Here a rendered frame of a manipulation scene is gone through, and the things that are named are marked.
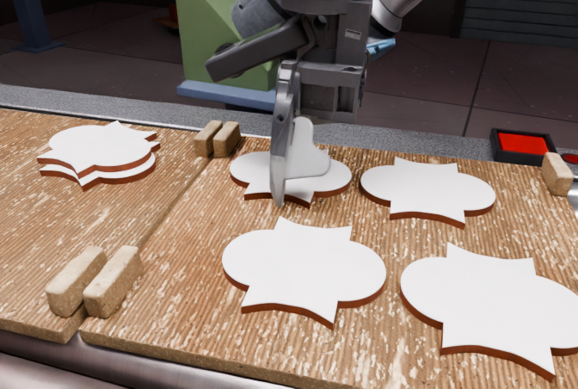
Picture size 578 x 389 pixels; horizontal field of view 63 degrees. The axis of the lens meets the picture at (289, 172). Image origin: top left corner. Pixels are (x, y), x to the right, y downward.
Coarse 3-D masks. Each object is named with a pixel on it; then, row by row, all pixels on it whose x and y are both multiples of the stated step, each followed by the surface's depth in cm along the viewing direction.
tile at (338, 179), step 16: (240, 160) 56; (256, 160) 56; (240, 176) 53; (256, 176) 53; (320, 176) 53; (336, 176) 53; (256, 192) 50; (288, 192) 50; (304, 192) 50; (320, 192) 51; (336, 192) 51
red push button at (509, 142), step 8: (504, 136) 66; (512, 136) 66; (520, 136) 66; (528, 136) 66; (504, 144) 64; (512, 144) 64; (520, 144) 64; (528, 144) 64; (536, 144) 64; (544, 144) 64; (528, 152) 62; (536, 152) 62; (544, 152) 62
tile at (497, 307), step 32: (448, 256) 41; (480, 256) 41; (416, 288) 38; (448, 288) 38; (480, 288) 38; (512, 288) 38; (544, 288) 38; (448, 320) 35; (480, 320) 35; (512, 320) 35; (544, 320) 35; (576, 320) 35; (448, 352) 33; (480, 352) 33; (512, 352) 33; (544, 352) 32; (576, 352) 33
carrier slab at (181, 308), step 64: (192, 192) 52; (512, 192) 52; (192, 256) 43; (384, 256) 43; (512, 256) 43; (576, 256) 43; (128, 320) 36; (192, 320) 36; (256, 320) 36; (384, 320) 36; (320, 384) 32; (384, 384) 31; (448, 384) 31; (512, 384) 31; (576, 384) 31
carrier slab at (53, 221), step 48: (0, 144) 62; (48, 144) 62; (192, 144) 62; (0, 192) 52; (48, 192) 52; (96, 192) 52; (144, 192) 52; (0, 240) 45; (48, 240) 45; (96, 240) 45; (144, 240) 46; (0, 288) 39; (48, 336) 36
